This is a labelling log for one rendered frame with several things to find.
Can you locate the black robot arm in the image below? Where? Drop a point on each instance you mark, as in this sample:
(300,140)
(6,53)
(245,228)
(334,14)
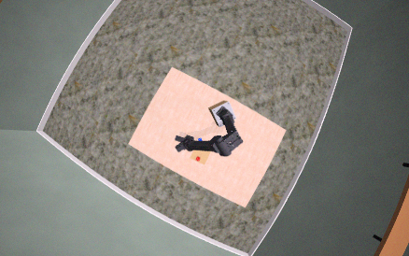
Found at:
(222,145)

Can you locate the tan flat mat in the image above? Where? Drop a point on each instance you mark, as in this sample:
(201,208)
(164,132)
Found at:
(202,154)

